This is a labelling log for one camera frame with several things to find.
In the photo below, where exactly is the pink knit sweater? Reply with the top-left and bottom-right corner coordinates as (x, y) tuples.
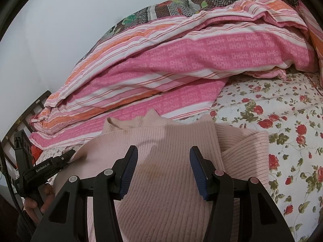
(52, 110), (270, 242)

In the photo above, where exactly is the red pillow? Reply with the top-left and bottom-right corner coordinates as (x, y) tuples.
(31, 145), (43, 160)

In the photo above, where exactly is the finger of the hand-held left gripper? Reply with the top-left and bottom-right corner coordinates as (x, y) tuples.
(47, 149), (77, 173)
(14, 136), (34, 175)

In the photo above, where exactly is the person's left hand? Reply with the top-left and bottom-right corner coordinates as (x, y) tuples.
(23, 181), (55, 220)

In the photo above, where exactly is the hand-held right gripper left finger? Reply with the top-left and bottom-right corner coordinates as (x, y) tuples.
(30, 145), (139, 242)

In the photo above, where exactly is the pink striped quilt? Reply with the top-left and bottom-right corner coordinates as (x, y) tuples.
(29, 0), (323, 150)

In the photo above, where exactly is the dark floral patchwork quilt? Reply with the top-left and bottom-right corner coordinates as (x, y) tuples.
(88, 0), (299, 56)

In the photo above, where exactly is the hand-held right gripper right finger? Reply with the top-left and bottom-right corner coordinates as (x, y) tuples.
(189, 146), (295, 242)

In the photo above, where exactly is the dark wooden bed headboard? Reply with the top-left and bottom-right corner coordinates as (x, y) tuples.
(4, 90), (51, 168)

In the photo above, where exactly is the floral bed sheet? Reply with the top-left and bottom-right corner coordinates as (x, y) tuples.
(42, 71), (323, 235)

